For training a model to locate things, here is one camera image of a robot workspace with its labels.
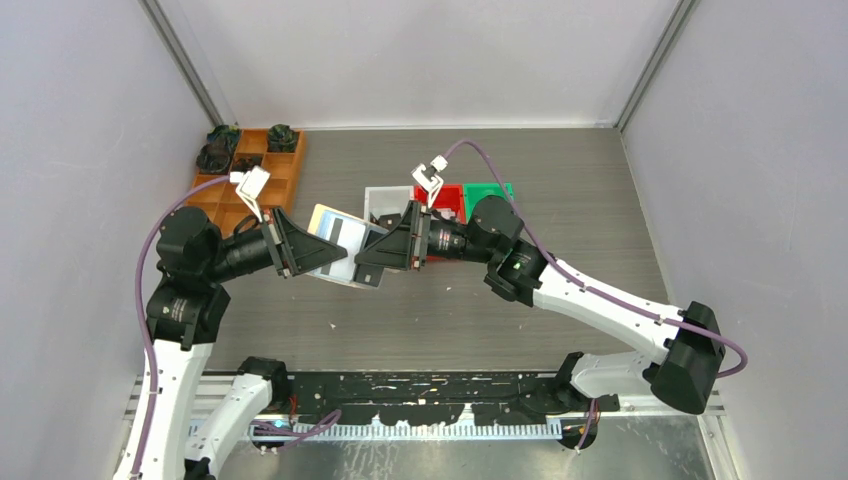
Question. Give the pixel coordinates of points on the dark bundle top right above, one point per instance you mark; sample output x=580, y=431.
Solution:
x=282, y=138

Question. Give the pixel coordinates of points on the dark bundle middle centre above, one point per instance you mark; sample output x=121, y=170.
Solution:
x=246, y=162

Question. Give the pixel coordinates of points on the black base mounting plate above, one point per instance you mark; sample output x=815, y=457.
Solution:
x=428, y=398

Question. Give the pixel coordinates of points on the aluminium rail frame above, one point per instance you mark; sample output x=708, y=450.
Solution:
x=269, y=430

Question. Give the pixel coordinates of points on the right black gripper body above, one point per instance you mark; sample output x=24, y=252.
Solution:
x=423, y=232

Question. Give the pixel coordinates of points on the dark bundle top left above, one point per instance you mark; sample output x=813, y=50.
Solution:
x=229, y=135

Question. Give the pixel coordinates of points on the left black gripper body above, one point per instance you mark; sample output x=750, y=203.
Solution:
x=273, y=237

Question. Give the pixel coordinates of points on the dark bundle middle left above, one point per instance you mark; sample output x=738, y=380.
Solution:
x=213, y=159

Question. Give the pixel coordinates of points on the dark bundle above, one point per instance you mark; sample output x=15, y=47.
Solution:
x=229, y=135
x=213, y=159
x=282, y=138
x=246, y=162

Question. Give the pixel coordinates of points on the white magnetic stripe card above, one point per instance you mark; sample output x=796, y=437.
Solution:
x=348, y=255

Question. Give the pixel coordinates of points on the black item in white bin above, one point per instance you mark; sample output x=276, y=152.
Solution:
x=387, y=221

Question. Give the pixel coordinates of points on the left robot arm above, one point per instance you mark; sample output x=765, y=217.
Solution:
x=180, y=323

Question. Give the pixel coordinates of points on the green plastic bin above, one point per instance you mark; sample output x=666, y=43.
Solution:
x=484, y=195

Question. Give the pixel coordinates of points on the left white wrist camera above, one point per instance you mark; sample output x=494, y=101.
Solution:
x=248, y=186

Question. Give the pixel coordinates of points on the red plastic bin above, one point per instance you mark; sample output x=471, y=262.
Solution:
x=450, y=203

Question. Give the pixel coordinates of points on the white plastic bin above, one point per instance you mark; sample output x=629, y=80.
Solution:
x=382, y=200

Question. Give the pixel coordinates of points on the wooden compartment tray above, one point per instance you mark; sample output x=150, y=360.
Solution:
x=217, y=198

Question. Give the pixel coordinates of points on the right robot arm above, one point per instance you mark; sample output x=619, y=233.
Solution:
x=676, y=352

